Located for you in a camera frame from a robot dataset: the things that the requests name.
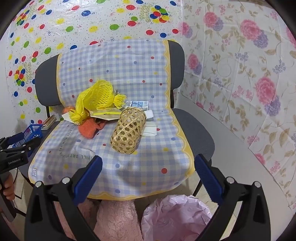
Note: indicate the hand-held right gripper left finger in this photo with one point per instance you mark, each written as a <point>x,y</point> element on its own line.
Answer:
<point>89,179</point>

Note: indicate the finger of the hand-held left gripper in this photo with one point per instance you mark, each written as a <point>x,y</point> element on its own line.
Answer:
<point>9,141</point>
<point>27,146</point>

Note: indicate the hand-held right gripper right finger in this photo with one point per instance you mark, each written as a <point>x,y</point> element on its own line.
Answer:
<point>208,179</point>

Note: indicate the orange knitted glove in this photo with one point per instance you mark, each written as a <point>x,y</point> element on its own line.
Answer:
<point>89,128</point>

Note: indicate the bin with pink bag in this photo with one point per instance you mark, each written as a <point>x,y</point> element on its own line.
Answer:
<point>171,215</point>

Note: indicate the cream paper packet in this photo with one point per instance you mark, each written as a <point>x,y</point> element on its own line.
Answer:
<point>106,115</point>

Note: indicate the white paper sheet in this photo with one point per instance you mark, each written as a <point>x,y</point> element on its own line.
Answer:
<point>150,130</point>

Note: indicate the yellow foam net sleeve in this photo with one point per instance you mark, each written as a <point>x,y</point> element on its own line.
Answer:
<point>97,95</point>

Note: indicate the white tissue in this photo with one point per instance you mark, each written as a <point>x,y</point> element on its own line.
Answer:
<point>150,115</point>

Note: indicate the person's left hand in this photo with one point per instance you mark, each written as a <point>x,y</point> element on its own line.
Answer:
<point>9,188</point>

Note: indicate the blue plastic basket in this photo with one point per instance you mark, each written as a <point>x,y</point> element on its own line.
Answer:
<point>34,131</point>

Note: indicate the orange cover book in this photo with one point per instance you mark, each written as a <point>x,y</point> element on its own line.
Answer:
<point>49,122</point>

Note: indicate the red apple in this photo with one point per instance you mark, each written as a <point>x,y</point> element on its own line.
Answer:
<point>67,109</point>

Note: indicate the grey office chair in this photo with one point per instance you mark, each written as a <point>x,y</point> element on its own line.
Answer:
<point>192,125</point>

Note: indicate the woven bamboo basket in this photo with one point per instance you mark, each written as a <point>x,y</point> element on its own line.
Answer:
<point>127,132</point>

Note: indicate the blue white carton box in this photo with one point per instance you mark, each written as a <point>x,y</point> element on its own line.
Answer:
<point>138,104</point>

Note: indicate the floral plastic sheet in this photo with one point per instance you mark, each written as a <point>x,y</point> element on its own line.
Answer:
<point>242,69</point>

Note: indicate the blue checkered dotted cloth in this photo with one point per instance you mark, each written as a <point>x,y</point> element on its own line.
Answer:
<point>138,69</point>

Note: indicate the polka dot plastic sheet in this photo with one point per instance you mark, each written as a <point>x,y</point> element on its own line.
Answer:
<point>92,14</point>

